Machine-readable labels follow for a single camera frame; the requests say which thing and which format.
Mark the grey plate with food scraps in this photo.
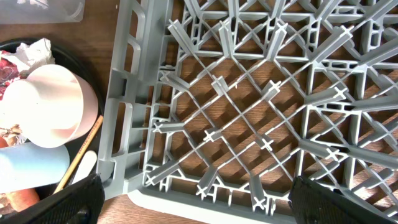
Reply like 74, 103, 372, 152
1, 124, 26, 146

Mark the white napkin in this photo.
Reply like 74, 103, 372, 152
1, 38, 55, 75

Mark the pink saucer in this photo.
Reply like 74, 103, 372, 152
70, 75, 99, 141

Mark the grey dishwasher rack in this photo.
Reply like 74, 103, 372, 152
96, 0, 397, 223

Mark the black round tray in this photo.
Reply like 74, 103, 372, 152
0, 37, 106, 215

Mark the wooden chopstick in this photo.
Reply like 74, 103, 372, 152
53, 115, 103, 194

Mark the red snack wrapper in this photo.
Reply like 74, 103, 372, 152
1, 58, 20, 100

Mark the orange carrot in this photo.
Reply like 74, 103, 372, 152
6, 189, 40, 212

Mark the light blue cup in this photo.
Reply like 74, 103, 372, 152
1, 142, 70, 193

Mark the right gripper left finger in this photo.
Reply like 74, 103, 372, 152
1, 174, 105, 224

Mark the white plastic fork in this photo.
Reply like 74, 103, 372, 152
72, 151, 97, 184

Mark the white cup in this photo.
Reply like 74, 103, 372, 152
1, 65, 87, 148

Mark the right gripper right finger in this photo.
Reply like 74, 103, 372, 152
289, 176, 394, 224

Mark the clear plastic bin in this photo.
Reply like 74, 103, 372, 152
1, 0, 85, 24

